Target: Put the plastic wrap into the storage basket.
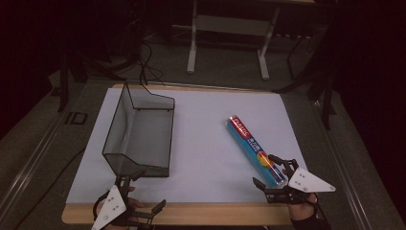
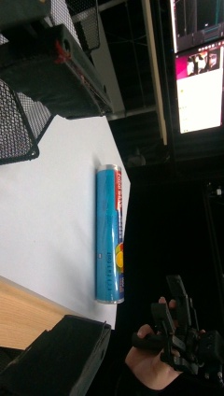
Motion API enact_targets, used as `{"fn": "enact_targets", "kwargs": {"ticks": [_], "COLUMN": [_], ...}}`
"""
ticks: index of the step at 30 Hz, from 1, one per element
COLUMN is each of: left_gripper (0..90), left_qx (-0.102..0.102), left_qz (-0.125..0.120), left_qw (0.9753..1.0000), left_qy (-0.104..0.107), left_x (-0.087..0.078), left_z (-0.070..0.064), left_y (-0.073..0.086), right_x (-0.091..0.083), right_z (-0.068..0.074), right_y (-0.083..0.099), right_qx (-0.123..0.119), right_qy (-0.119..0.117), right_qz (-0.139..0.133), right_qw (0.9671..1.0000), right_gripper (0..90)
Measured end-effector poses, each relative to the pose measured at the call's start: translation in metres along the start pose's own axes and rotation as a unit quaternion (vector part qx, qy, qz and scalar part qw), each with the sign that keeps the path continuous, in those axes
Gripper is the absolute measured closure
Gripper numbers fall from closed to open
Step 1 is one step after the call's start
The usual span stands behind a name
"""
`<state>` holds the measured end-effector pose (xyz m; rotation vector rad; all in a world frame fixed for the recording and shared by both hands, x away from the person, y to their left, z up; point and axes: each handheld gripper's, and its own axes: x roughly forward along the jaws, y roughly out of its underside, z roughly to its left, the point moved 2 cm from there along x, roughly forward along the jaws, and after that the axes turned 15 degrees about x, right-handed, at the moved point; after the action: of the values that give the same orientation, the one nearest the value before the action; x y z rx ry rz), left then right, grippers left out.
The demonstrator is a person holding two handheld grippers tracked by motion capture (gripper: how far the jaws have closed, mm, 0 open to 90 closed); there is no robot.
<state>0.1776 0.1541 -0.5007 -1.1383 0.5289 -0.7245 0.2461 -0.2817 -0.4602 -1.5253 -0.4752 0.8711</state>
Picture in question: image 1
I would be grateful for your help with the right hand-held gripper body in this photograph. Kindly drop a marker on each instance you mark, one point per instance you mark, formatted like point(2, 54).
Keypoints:
point(308, 183)

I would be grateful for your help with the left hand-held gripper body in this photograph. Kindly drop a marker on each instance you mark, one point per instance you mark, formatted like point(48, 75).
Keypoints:
point(111, 204)

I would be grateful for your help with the blue plastic wrap box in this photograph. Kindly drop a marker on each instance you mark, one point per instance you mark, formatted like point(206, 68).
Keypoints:
point(253, 150)

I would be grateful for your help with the grey see-through storage bin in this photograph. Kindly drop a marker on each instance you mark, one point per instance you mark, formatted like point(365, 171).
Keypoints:
point(143, 134)

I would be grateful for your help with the person's left hand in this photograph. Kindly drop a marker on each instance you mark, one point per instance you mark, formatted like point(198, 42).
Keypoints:
point(135, 203)

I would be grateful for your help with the person's right hand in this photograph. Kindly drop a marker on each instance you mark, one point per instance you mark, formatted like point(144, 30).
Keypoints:
point(300, 211)

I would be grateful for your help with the white table mat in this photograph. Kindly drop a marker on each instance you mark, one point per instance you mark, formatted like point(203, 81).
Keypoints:
point(204, 153)

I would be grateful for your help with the white metal table frame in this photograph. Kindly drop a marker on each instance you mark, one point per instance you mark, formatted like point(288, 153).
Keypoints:
point(230, 25)

